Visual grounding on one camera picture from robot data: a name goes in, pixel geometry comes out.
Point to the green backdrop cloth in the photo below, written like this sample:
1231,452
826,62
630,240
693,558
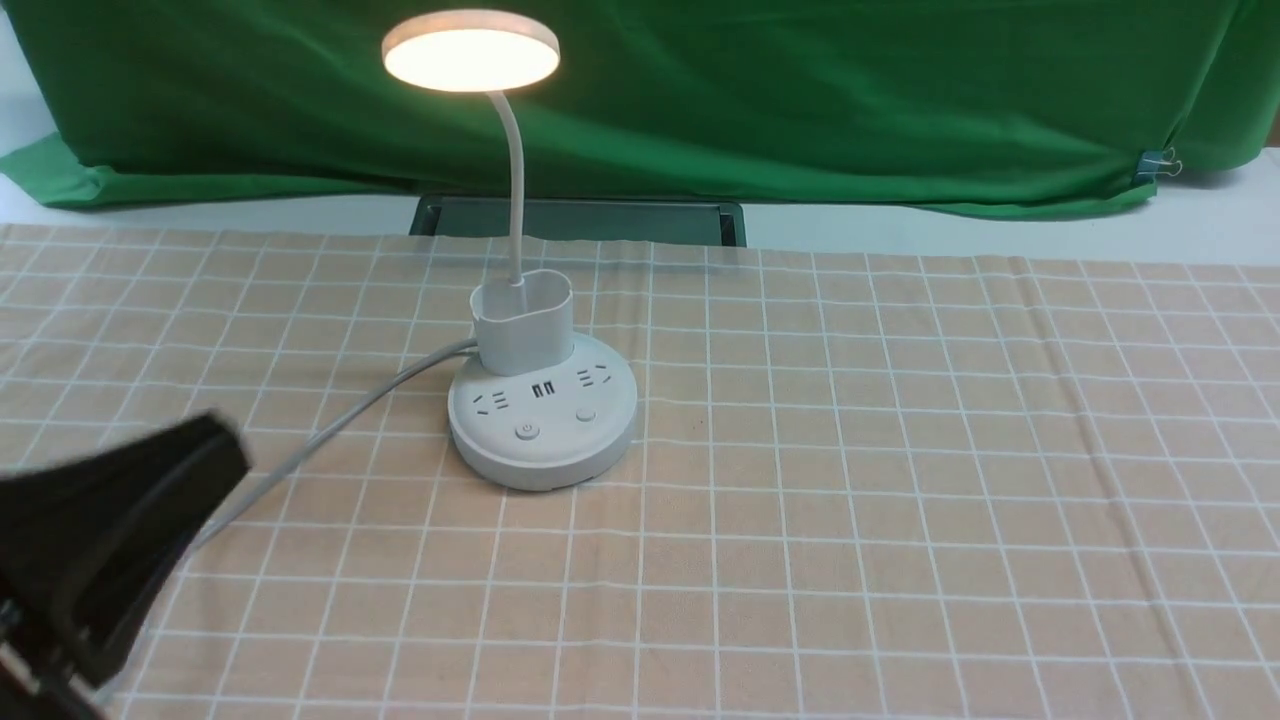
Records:
1008,109

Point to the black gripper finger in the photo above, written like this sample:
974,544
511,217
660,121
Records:
87,547

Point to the dark grey cable tray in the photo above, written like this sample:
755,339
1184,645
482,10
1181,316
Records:
691,223

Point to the blue binder clip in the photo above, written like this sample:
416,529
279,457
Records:
1155,164

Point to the checkered beige tablecloth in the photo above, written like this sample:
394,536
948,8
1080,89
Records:
862,486

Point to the white desk lamp with sockets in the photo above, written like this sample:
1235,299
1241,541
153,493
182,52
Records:
539,406

